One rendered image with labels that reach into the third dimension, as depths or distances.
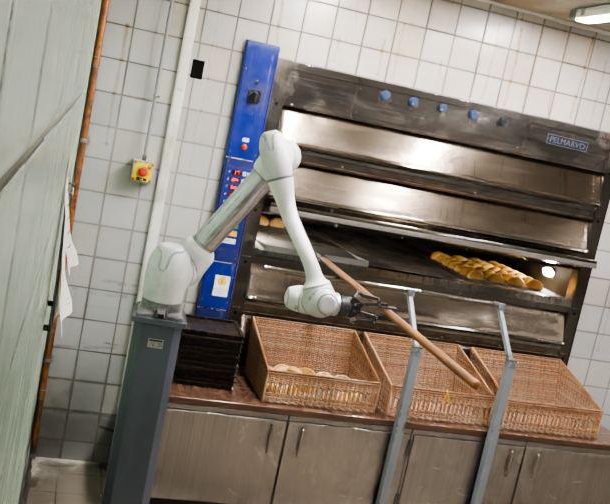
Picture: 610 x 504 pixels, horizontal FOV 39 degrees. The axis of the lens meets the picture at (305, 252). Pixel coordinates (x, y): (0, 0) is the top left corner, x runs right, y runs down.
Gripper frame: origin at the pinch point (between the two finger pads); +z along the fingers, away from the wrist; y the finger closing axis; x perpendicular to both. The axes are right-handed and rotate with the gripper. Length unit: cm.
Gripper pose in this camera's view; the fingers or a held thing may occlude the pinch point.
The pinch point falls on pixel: (386, 312)
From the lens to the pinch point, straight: 335.1
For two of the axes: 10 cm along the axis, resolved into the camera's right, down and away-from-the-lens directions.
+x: 2.5, 2.0, -9.5
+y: -2.1, 9.7, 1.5
